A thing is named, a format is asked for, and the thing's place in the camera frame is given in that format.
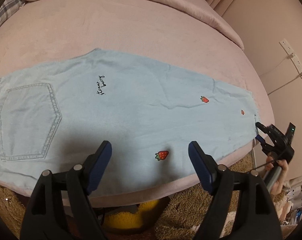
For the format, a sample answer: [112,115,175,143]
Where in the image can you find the light blue strawberry pants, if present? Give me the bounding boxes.
[0,49,259,196]

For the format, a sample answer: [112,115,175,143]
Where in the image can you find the person's right hand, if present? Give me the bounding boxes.
[264,155,289,196]

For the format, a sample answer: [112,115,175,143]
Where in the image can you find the yellow plush item under bed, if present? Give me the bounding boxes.
[103,198,168,231]

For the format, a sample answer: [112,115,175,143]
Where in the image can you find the pink bed sheet mattress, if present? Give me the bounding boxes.
[0,0,274,207]

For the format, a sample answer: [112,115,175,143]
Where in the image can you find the plaid pillow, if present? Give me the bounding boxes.
[0,0,26,27]

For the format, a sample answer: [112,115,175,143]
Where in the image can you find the white wall power strip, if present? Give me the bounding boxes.
[279,39,302,79]

